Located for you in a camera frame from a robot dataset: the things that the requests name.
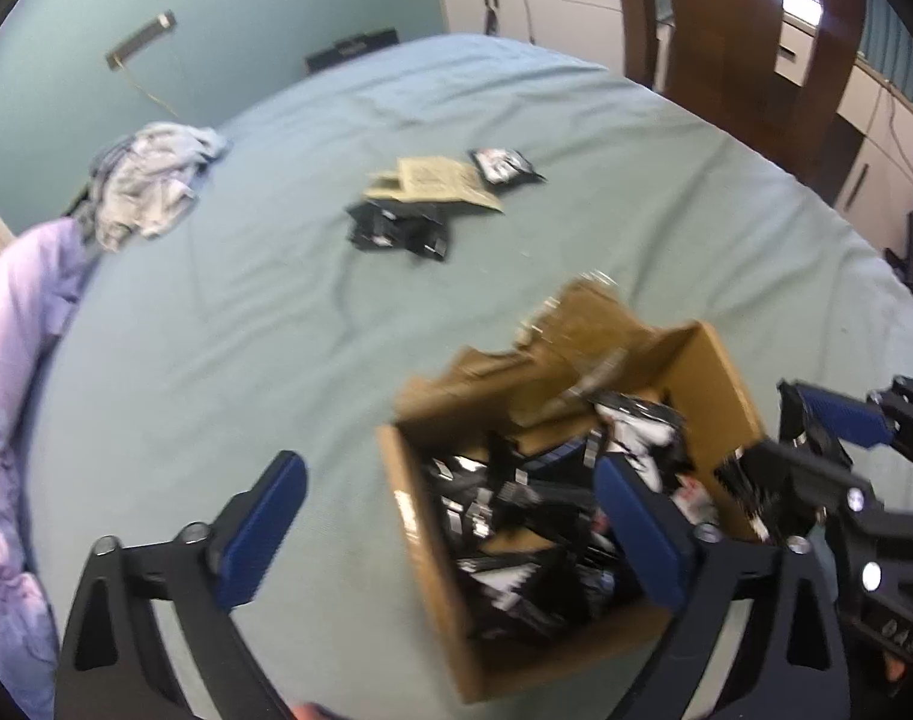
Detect black snack packet centre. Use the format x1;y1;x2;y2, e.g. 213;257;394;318
398;206;450;262

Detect black snack packet far left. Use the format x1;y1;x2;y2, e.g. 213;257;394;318
346;202;404;250

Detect snack packets inside box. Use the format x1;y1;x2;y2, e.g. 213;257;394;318
421;392;719;645

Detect lilac duvet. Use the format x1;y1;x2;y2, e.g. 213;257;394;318
0;218;89;718

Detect crumpled grey clothing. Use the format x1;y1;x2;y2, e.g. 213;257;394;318
86;122;230;252

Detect dark wooden chair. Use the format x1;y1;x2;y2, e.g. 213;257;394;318
604;0;872;205

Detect small snack packet top right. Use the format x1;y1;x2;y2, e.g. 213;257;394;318
470;146;546;190

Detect white cabinet unit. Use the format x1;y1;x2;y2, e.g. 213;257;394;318
434;0;913;272

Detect kraft brown snack pouch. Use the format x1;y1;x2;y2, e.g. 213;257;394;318
362;171;404;202

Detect brown cardboard box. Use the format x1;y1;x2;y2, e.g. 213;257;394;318
379;277;762;704

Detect metal wall bracket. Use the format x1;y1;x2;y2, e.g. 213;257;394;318
105;10;177;71

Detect black snack packet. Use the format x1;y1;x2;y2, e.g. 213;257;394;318
398;206;450;262
346;202;404;250

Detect teal bed sheet mattress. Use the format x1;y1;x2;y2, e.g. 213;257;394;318
24;36;913;718

